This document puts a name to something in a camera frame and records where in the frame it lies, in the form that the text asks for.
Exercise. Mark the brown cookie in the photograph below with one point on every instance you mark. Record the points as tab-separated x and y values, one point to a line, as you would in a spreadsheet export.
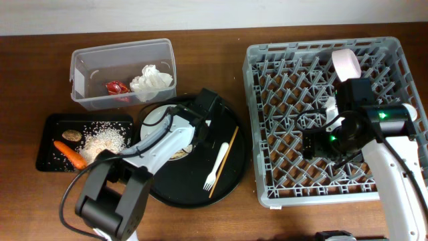
72	135

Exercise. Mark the pink bowl with rice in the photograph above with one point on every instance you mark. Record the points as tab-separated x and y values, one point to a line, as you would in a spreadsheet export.
346	64

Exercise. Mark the white plastic fork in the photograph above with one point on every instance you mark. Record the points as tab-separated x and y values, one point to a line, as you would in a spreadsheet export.
210	180

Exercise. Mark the orange carrot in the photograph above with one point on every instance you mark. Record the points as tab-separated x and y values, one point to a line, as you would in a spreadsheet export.
75	158

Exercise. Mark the black rectangular tray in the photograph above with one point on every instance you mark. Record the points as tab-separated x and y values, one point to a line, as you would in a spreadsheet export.
49	158

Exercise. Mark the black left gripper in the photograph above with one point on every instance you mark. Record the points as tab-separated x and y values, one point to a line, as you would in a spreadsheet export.
210	142

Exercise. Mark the wooden chopstick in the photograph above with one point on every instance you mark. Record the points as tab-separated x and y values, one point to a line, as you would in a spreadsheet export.
223	161

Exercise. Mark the grey plate with food scraps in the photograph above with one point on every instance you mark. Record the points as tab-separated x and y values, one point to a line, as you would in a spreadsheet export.
154	116

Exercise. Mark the white cup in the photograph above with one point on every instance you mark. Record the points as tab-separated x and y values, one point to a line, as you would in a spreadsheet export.
411	112

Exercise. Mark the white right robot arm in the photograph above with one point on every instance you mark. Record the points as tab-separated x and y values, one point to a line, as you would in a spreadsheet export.
384	138

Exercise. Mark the clear plastic waste bin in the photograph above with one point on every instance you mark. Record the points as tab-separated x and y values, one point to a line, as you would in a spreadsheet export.
92	68

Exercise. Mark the white tissue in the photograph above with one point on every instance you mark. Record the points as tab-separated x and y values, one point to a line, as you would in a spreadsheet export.
150	83

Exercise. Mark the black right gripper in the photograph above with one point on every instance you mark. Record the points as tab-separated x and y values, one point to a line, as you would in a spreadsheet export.
313	144

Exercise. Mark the round black serving tray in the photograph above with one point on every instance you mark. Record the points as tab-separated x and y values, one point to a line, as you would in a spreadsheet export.
179	183

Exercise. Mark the spilled rice pile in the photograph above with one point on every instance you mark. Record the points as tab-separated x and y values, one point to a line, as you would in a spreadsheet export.
98	136

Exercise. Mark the red snack wrapper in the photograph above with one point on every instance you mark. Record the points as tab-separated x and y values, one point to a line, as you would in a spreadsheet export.
116	88

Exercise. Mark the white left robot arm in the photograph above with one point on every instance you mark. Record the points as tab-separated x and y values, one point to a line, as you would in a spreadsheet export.
115	193

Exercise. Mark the grey dishwasher rack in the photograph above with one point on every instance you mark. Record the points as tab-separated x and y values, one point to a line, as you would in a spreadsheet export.
281	81

